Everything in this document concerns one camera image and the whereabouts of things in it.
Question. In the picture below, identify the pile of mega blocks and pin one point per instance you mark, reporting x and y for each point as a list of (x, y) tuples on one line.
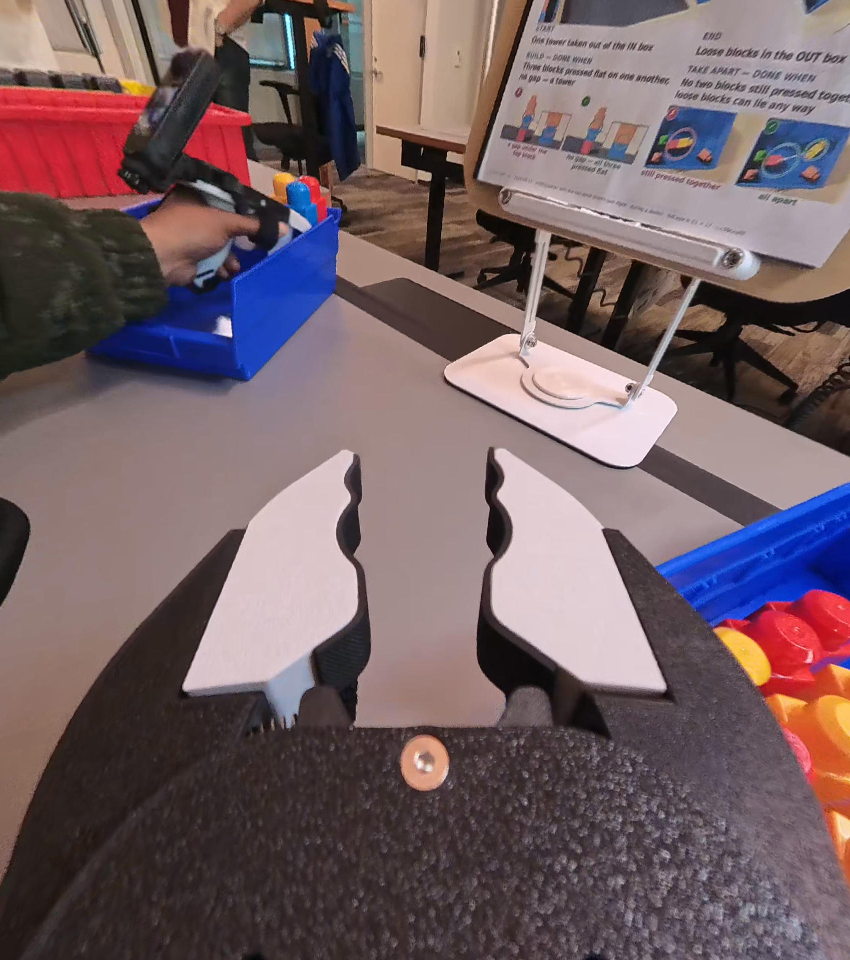
[(845, 735)]

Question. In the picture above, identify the person's left forearm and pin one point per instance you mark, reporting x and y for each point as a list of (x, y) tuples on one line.
[(34, 285)]

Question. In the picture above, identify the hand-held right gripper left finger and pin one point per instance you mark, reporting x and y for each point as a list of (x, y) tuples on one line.
[(275, 600)]

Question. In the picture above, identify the blue plastic bin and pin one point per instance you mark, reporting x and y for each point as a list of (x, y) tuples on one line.
[(282, 300), (785, 540)]

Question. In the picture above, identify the red plastic bin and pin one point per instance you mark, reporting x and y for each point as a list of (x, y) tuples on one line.
[(34, 142)]

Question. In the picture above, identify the red mega block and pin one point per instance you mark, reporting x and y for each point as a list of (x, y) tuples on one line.
[(314, 195)]

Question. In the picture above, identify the black office chair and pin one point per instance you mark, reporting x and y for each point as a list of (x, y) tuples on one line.
[(762, 330), (290, 142)]

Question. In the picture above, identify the wooden desk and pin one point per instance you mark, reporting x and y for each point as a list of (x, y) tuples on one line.
[(425, 146)]

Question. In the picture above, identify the instruction sheet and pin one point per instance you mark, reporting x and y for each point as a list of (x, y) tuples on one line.
[(695, 112)]

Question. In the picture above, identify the person's left hand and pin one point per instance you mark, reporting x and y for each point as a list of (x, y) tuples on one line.
[(184, 236)]

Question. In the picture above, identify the row of dark boxes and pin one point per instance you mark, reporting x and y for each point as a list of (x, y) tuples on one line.
[(49, 79)]

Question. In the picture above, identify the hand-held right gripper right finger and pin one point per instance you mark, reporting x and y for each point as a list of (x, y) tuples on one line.
[(567, 600)]

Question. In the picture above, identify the blue hanging jacket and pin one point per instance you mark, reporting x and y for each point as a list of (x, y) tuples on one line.
[(335, 105)]

